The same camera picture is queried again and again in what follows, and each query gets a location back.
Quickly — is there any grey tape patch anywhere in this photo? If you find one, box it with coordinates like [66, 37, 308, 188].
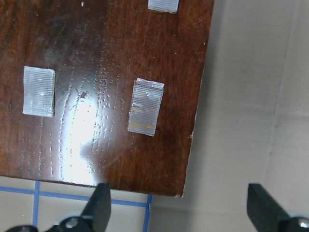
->
[127, 78, 165, 137]
[23, 66, 56, 117]
[148, 0, 179, 14]

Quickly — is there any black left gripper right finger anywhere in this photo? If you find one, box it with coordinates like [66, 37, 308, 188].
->
[247, 183, 309, 232]

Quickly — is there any dark wooden drawer cabinet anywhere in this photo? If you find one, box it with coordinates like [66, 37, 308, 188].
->
[0, 0, 214, 197]

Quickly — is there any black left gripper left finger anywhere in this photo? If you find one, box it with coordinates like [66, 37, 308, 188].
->
[52, 183, 111, 232]

